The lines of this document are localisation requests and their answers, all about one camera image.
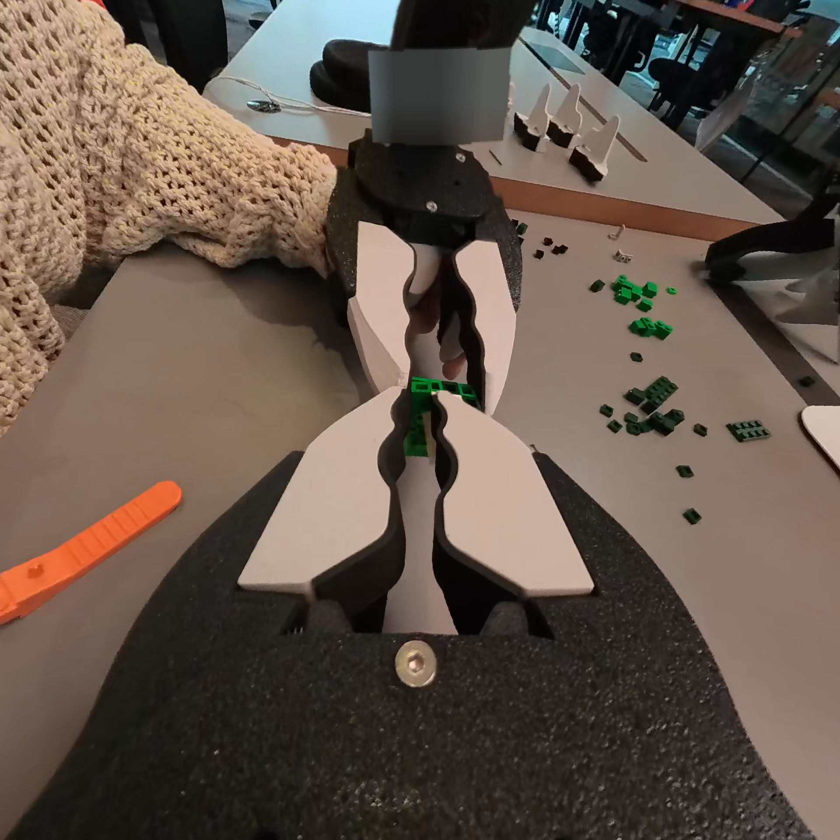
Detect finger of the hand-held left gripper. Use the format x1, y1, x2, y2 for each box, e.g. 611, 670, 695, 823
451, 223, 521, 416
346, 220, 422, 396

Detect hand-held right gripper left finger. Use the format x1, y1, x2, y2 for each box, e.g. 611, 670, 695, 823
236, 387, 406, 602

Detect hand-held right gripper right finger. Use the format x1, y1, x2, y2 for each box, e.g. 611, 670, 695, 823
428, 390, 596, 602

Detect green lego assembly white brick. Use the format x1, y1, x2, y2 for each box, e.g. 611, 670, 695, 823
406, 377, 480, 457

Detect person's left forearm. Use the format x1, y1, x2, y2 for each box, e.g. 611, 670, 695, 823
0, 0, 339, 434

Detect scattered bright green lego pieces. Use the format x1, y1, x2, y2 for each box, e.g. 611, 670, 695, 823
589, 274, 677, 342

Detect scattered dark green lego pieces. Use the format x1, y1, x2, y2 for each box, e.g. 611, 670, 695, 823
515, 223, 713, 526

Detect person's left hand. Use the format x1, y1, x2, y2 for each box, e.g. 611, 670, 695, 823
408, 289, 468, 380

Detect black pouch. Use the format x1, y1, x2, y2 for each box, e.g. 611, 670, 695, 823
308, 39, 395, 109

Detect orange brick separator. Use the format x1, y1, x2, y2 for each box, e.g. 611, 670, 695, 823
0, 480, 183, 624

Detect spare hand-held gripper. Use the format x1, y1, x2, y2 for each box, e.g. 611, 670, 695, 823
702, 200, 840, 365

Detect black office chair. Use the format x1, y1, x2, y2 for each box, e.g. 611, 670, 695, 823
646, 56, 723, 129

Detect book stand with white base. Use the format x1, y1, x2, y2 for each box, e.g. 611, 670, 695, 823
801, 406, 840, 470

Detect white cable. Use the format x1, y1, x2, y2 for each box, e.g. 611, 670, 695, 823
210, 75, 371, 120

